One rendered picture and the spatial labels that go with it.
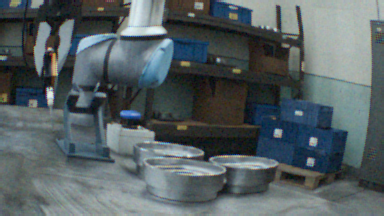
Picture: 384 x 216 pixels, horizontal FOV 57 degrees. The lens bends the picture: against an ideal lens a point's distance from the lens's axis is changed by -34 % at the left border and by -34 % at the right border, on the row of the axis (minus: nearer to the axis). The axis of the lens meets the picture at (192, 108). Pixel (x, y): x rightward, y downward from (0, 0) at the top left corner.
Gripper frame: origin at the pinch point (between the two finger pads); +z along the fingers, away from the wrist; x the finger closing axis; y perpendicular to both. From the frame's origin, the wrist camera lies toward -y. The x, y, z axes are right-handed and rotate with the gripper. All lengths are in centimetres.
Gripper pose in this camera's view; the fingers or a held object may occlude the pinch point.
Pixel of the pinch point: (49, 68)
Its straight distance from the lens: 66.9
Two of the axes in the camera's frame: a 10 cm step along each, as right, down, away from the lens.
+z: -0.8, 9.9, 1.4
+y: -4.1, -1.6, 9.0
